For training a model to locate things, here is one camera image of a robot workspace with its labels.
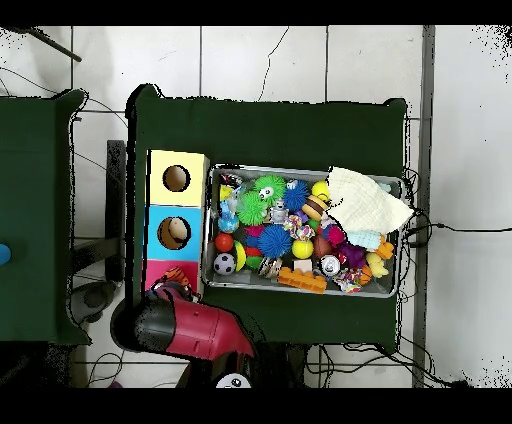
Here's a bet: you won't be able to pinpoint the cream waffle cloth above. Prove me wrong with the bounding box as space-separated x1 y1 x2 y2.
325 166 415 235

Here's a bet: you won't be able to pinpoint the thin dark rod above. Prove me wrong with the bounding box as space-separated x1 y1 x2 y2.
15 26 83 63

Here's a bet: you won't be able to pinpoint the shallow mesh bin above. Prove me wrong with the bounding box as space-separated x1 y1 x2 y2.
201 163 405 299

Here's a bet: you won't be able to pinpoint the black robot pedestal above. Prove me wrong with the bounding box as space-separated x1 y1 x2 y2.
255 341 321 388

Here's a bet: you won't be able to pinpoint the wooden burger toy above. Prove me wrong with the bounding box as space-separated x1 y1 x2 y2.
301 194 330 222

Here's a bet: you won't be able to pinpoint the green spiky ball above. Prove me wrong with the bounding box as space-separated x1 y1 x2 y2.
235 190 269 226
254 174 288 205

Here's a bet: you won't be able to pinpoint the red ball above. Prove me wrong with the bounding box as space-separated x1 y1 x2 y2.
214 232 235 253

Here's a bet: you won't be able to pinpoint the long orange toy brick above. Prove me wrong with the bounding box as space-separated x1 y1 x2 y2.
276 266 328 295

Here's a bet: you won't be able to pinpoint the small soccer ball toy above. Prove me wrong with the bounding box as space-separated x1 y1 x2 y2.
212 252 236 276

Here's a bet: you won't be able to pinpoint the wooden box three holes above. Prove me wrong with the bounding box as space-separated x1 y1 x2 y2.
140 149 211 307

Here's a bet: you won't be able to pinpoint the yellow ball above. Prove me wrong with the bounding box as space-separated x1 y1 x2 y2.
291 238 315 260

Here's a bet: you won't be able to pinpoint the black cable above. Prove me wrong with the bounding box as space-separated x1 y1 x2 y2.
403 221 512 247

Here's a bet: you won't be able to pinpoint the orange striped tiger plush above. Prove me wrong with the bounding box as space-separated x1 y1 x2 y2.
161 266 191 287

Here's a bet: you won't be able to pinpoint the black upright panel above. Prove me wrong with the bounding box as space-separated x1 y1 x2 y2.
105 139 127 281

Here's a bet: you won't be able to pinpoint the green cloth side table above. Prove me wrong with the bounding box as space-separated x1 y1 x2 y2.
0 89 91 345

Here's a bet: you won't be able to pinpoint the blue spiky ball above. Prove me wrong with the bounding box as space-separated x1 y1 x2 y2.
283 179 310 212
256 223 293 259

